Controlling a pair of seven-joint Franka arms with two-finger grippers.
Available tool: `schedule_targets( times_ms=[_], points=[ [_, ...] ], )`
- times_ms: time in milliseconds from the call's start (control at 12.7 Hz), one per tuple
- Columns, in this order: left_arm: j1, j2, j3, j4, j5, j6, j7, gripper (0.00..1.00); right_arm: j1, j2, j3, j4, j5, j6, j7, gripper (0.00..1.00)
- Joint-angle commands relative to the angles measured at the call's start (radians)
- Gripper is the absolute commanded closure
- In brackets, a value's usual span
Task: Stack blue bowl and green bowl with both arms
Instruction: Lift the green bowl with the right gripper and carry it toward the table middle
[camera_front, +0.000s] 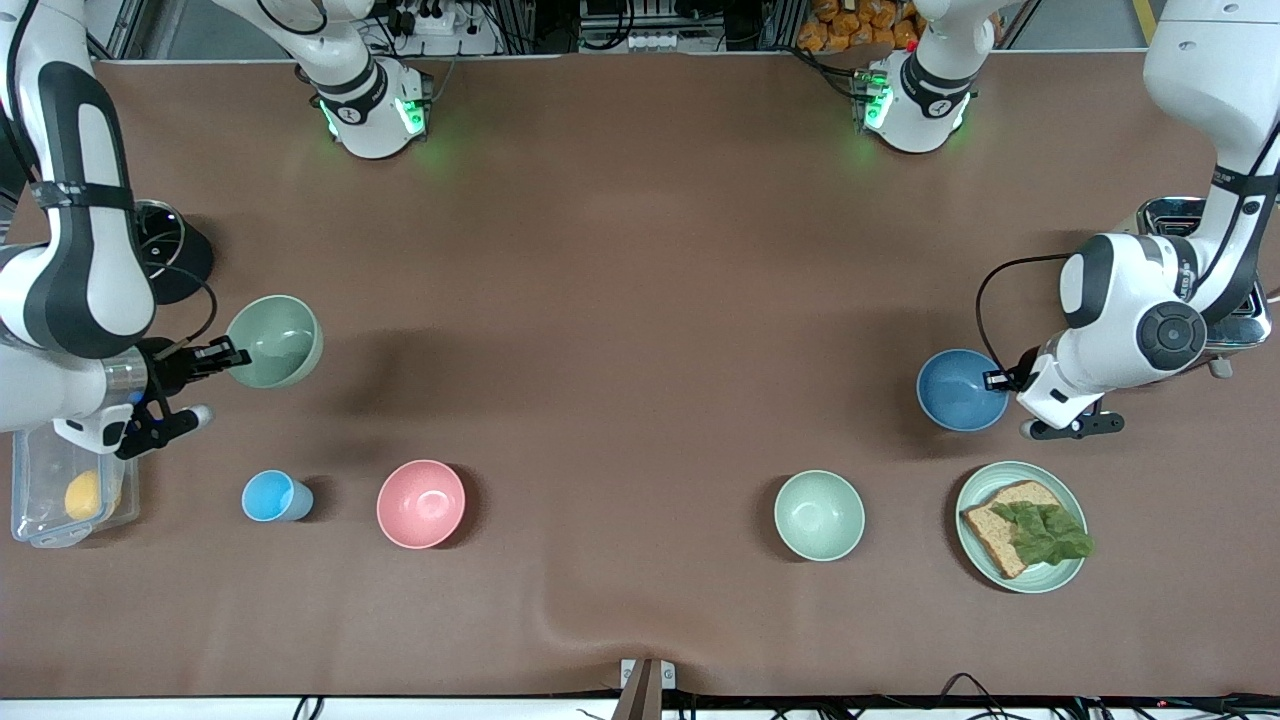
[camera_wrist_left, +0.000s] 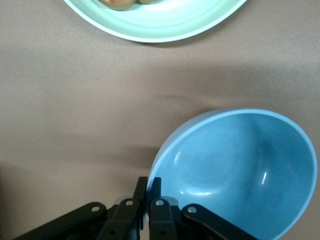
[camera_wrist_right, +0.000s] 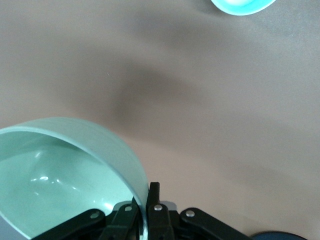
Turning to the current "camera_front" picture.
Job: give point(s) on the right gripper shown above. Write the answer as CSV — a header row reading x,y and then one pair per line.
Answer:
x,y
168,367

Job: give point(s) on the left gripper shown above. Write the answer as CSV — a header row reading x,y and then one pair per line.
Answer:
x,y
1023,372

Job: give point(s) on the blue bowl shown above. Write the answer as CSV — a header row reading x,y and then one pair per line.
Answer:
x,y
955,395

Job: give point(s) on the sage green bowl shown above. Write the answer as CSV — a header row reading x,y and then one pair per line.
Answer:
x,y
285,345

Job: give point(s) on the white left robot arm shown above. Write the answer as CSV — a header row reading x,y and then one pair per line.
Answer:
x,y
1130,290

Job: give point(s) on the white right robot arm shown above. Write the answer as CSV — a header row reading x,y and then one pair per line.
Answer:
x,y
100,260

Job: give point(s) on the mint green bowl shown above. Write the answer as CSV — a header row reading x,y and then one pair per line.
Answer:
x,y
819,515

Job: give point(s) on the pink bowl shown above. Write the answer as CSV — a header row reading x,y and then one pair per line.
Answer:
x,y
421,504

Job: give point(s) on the light blue cup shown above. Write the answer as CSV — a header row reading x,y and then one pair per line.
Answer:
x,y
270,496

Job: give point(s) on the brown bread slice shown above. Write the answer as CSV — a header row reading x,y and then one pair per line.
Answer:
x,y
990,525

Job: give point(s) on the green lettuce leaf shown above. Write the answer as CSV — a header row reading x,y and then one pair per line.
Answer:
x,y
1045,535

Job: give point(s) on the yellow lemon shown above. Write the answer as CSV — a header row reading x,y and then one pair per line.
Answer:
x,y
83,495

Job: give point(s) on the pale green plate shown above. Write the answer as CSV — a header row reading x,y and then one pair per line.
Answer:
x,y
1050,578

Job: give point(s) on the clear plastic lidded container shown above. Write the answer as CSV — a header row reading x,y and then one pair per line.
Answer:
x,y
40,500

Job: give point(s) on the beige chrome toaster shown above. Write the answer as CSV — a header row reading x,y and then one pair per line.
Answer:
x,y
1170,215

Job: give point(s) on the brown table cloth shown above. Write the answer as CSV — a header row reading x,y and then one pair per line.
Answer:
x,y
640,300

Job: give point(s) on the bag of orange snacks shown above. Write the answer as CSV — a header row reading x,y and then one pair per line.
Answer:
x,y
860,25

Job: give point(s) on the white power strip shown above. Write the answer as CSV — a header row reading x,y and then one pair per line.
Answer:
x,y
655,40
430,22

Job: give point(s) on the aluminium frame rail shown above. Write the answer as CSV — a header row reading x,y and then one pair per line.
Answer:
x,y
130,30

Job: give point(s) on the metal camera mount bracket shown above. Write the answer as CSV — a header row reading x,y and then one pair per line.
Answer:
x,y
645,690

